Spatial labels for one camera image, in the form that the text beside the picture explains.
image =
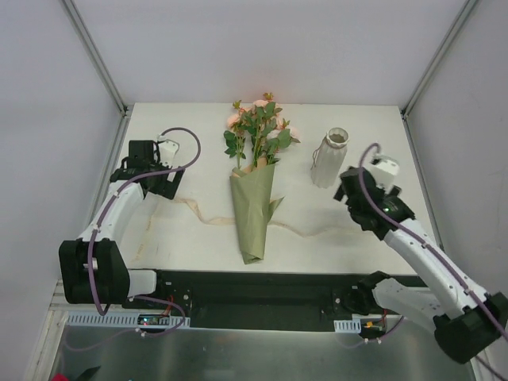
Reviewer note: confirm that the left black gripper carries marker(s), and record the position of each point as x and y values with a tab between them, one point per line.
167	184

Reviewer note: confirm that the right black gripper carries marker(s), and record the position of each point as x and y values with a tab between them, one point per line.
348	187

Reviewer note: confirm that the cream ribbon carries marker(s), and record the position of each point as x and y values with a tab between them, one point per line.
175	236

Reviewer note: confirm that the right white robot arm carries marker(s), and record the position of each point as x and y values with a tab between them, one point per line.
463	317

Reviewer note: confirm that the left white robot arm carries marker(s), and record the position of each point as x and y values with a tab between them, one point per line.
99	243

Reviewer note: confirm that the white ribbed vase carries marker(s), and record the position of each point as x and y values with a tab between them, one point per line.
329	157

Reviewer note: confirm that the pink flowers with green leaves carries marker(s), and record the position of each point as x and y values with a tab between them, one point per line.
256	133

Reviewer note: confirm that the black object at bottom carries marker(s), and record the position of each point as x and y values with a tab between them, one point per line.
88	374

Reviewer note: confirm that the red object at bottom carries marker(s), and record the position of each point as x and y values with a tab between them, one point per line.
59	377

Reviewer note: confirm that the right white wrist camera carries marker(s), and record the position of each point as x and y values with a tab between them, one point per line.
384	170

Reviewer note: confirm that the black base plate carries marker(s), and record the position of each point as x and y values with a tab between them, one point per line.
263	301

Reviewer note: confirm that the right white cable duct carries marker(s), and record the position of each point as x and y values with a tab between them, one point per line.
358	325

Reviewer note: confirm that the white cable duct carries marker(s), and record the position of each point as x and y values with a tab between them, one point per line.
126	320
358	325

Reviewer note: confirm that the left aluminium frame post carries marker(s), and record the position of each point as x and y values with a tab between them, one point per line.
91	49

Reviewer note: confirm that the aluminium frame post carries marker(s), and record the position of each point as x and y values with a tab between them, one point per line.
91	49
449	39

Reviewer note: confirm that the aluminium front rail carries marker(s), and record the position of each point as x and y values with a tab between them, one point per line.
58	301

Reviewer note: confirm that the left white cable duct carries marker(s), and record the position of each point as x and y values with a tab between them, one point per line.
126	320

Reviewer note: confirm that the right aluminium frame post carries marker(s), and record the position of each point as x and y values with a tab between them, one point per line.
449	39

